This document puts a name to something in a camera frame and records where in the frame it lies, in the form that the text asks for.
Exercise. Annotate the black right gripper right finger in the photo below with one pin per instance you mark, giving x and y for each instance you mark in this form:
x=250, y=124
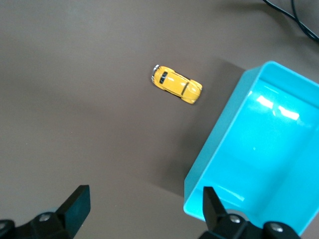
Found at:
x=214, y=216

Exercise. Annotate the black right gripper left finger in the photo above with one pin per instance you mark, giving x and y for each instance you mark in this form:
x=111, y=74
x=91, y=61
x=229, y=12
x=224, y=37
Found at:
x=72, y=214

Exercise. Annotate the yellow toy beetle car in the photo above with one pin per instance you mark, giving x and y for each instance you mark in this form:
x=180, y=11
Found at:
x=174, y=83

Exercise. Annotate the teal plastic bin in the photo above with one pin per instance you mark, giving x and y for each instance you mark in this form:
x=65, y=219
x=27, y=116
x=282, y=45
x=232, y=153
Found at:
x=261, y=149

